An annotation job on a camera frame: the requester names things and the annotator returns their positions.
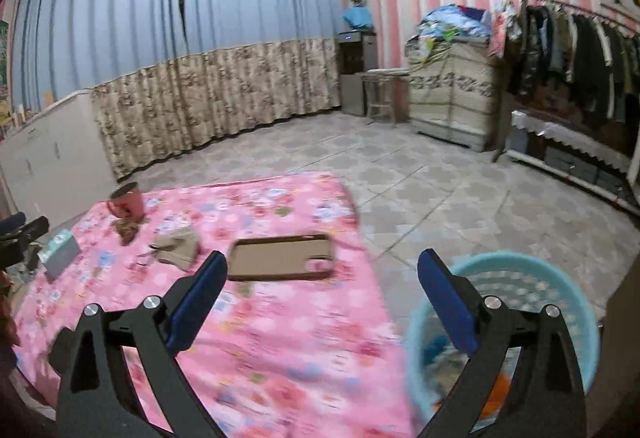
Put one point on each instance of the wooden stool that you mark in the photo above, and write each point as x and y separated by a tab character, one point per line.
382	74

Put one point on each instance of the colourful wall poster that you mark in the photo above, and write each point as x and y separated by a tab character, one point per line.
5	78

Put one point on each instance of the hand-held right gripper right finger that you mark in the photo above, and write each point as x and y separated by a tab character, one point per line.
447	303

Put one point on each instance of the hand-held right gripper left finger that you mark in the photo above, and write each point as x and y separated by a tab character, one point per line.
197	303

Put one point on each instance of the pink hanging garment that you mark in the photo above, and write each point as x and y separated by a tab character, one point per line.
501	30

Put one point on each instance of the grey water dispenser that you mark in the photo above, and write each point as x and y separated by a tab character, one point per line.
352	78

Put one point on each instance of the beige crumpled cloth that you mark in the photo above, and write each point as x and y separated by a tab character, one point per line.
175	248

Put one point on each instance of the pink floral blanket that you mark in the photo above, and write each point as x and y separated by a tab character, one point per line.
275	343

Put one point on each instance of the patterned covered cabinet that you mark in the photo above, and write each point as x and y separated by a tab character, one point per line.
450	93

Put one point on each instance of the pile of bedding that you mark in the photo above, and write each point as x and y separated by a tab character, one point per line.
450	20

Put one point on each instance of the brown crumpled scrap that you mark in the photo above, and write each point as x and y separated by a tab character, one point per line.
125	230

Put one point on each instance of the metal clothes rack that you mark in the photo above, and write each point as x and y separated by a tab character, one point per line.
550	3

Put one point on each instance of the light blue plastic basket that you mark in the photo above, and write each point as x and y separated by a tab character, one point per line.
500	278

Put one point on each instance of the brown phone case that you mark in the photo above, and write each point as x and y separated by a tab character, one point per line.
275	258

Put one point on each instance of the white cabinet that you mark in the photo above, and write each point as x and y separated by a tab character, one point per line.
55	153

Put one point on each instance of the blue floral curtain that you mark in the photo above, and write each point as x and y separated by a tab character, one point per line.
260	18
100	28

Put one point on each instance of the pink mug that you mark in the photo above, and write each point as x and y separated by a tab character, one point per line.
127	204

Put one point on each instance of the row of dark hanging clothes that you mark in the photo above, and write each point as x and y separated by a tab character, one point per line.
585	53

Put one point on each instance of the light blue tissue box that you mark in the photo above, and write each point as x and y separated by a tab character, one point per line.
60	250

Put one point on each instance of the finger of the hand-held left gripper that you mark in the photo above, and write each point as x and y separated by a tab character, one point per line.
35	228
12	223

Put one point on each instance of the low shelf with lace cover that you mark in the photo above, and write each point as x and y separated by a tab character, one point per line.
570	138

